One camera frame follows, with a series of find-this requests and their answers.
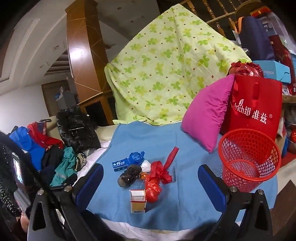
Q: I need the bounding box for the blue towel blanket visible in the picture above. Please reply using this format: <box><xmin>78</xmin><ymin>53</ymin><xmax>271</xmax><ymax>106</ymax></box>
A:
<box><xmin>86</xmin><ymin>120</ymin><xmax>278</xmax><ymax>232</ymax></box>

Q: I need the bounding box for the blue toothpaste box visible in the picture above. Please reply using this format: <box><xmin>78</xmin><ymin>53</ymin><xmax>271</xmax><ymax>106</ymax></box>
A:
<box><xmin>112</xmin><ymin>158</ymin><xmax>130</xmax><ymax>172</ymax></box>

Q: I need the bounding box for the red plastic mesh basket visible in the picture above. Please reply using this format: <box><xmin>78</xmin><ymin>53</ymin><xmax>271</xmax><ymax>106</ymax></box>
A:
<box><xmin>218</xmin><ymin>128</ymin><xmax>281</xmax><ymax>192</ymax></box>

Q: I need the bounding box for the white red cigarette box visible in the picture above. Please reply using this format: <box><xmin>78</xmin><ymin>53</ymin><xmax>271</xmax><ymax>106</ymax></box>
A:
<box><xmin>130</xmin><ymin>189</ymin><xmax>147</xmax><ymax>213</ymax></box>

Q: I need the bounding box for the black puffer jacket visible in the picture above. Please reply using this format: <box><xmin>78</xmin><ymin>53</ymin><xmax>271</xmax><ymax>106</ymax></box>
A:
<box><xmin>56</xmin><ymin>106</ymin><xmax>101</xmax><ymax>153</ymax></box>

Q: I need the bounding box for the black plastic bag wad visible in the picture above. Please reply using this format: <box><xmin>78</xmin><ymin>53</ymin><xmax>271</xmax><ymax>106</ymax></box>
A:
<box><xmin>117</xmin><ymin>164</ymin><xmax>142</xmax><ymax>188</ymax></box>

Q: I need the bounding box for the blue plastic bag wad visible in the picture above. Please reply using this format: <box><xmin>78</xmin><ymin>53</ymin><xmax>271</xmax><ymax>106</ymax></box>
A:
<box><xmin>127</xmin><ymin>151</ymin><xmax>145</xmax><ymax>166</ymax></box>

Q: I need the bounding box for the magenta pillow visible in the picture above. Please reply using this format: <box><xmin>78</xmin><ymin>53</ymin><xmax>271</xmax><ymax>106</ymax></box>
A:
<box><xmin>181</xmin><ymin>74</ymin><xmax>234</xmax><ymax>153</ymax></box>

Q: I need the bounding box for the blue jacket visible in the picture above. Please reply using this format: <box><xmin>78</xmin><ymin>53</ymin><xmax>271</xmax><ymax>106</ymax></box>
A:
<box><xmin>10</xmin><ymin>126</ymin><xmax>45</xmax><ymax>171</ymax></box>

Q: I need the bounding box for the white bed sheet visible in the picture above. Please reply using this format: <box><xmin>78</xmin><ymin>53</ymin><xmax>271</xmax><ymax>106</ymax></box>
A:
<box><xmin>77</xmin><ymin>141</ymin><xmax>111</xmax><ymax>179</ymax></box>

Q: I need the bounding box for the red foil wrapped item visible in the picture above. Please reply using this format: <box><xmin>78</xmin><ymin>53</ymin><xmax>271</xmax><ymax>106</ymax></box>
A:
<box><xmin>228</xmin><ymin>61</ymin><xmax>264</xmax><ymax>77</ymax></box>

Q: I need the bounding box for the light blue cardboard box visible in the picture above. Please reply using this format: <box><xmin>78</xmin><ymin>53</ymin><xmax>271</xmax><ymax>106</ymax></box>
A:
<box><xmin>254</xmin><ymin>60</ymin><xmax>291</xmax><ymax>84</ymax></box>

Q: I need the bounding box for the red garment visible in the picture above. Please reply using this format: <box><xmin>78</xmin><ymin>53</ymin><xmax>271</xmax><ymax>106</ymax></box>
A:
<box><xmin>27</xmin><ymin>121</ymin><xmax>64</xmax><ymax>151</ymax></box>

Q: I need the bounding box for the person left hand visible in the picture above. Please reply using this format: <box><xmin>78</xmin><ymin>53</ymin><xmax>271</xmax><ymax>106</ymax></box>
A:
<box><xmin>20</xmin><ymin>213</ymin><xmax>29</xmax><ymax>233</ymax></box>

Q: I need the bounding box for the red paper gift bag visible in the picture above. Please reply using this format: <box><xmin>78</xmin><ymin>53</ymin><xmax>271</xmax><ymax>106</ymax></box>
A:
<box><xmin>220</xmin><ymin>75</ymin><xmax>282</xmax><ymax>140</ymax></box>

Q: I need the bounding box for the navy tote bag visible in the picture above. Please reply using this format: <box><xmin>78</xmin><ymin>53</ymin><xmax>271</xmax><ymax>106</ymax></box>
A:
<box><xmin>235</xmin><ymin>16</ymin><xmax>275</xmax><ymax>61</ymax></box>

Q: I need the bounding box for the green clover quilt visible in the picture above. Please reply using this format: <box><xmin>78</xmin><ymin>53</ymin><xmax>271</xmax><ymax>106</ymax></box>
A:
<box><xmin>104</xmin><ymin>4</ymin><xmax>250</xmax><ymax>126</ymax></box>

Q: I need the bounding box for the teal garment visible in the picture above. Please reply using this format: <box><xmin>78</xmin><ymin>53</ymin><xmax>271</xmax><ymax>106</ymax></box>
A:
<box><xmin>50</xmin><ymin>147</ymin><xmax>77</xmax><ymax>187</ymax></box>

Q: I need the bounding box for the wooden cabinet column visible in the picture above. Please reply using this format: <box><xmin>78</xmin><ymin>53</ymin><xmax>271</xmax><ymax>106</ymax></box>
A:
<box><xmin>65</xmin><ymin>0</ymin><xmax>116</xmax><ymax>126</ymax></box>

